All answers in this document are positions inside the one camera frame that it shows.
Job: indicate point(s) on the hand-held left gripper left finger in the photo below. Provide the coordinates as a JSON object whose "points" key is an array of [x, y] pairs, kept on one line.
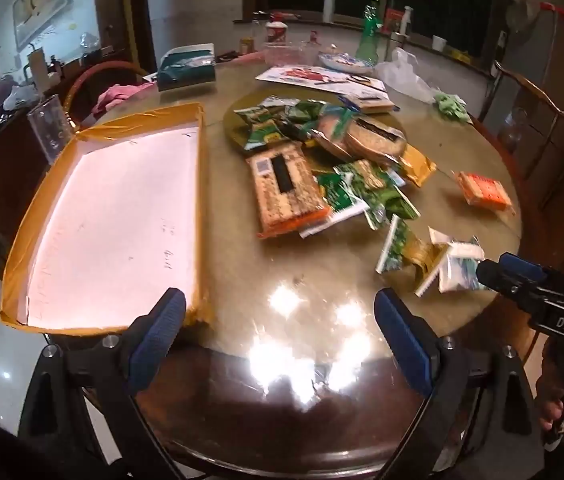
{"points": [[159, 332]]}

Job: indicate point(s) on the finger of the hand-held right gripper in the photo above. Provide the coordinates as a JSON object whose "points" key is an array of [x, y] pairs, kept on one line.
{"points": [[524, 266], [504, 280]]}

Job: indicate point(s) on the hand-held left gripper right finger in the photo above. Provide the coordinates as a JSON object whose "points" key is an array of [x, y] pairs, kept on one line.
{"points": [[404, 340]]}

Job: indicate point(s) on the small orange snack packet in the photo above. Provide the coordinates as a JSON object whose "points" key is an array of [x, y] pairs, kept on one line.
{"points": [[484, 191]]}

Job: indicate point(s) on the gold snack packet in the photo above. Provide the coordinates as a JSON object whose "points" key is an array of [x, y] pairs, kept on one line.
{"points": [[419, 255]]}

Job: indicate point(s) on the long green white packet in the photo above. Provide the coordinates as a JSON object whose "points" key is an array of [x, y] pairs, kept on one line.
{"points": [[393, 245]]}

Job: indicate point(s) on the yellow cardboard box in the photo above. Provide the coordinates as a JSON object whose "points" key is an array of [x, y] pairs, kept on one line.
{"points": [[111, 220]]}

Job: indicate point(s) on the pile of green snack packets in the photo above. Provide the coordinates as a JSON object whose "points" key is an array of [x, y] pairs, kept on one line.
{"points": [[357, 187]]}

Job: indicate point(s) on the person's right hand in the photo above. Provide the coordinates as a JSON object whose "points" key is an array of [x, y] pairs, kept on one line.
{"points": [[551, 412]]}

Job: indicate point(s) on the crumpled green wrapper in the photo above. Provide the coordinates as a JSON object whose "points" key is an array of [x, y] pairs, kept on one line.
{"points": [[452, 107]]}

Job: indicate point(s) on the wooden chair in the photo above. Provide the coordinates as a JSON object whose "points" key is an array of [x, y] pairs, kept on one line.
{"points": [[527, 87]]}

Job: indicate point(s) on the grey refrigerator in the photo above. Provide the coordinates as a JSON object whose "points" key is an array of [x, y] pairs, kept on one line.
{"points": [[547, 60]]}

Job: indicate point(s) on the gold glitter turntable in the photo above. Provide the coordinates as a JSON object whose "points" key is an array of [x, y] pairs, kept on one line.
{"points": [[234, 130]]}

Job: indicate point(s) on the small beige box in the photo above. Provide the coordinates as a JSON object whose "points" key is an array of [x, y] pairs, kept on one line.
{"points": [[372, 104]]}

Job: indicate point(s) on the white plastic bag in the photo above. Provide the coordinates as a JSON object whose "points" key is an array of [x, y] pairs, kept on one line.
{"points": [[404, 77]]}

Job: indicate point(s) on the dark wooden sideboard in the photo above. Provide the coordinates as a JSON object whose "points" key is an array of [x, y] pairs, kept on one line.
{"points": [[6, 160]]}

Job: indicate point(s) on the clear glass cup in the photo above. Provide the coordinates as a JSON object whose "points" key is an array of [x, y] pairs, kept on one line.
{"points": [[50, 127]]}

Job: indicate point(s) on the white cup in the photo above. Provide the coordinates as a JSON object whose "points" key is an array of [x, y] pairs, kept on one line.
{"points": [[439, 43]]}

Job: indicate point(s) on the pink cloth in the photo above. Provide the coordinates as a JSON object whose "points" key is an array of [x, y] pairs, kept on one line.
{"points": [[121, 96]]}

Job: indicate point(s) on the steel thermos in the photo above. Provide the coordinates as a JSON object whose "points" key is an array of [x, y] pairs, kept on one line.
{"points": [[398, 46]]}

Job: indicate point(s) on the teal tissue pack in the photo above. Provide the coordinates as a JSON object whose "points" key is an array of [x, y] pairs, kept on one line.
{"points": [[186, 72]]}

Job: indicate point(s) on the white spray bottle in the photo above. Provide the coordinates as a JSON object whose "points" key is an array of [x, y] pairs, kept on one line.
{"points": [[407, 20]]}

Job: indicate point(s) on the green plastic bottle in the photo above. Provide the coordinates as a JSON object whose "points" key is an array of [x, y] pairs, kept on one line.
{"points": [[369, 40]]}

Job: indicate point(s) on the printed paper flyer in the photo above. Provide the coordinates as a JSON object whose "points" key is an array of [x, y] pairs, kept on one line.
{"points": [[307, 76]]}

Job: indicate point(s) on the white jug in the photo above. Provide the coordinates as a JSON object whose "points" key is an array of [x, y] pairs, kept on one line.
{"points": [[36, 67]]}

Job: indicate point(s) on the small yellow jar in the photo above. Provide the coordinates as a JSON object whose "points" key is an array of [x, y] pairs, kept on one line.
{"points": [[247, 46]]}

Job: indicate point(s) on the clear plastic container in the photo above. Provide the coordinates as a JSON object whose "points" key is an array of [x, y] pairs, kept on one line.
{"points": [[289, 54]]}

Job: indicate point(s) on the small red-capped bottle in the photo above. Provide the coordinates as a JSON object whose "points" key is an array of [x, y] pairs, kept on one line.
{"points": [[314, 36]]}

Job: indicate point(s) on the red-lid jar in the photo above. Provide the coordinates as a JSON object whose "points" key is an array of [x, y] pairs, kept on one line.
{"points": [[277, 32]]}

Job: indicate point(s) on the white paper roll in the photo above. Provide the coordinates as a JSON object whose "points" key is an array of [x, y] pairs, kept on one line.
{"points": [[330, 4]]}

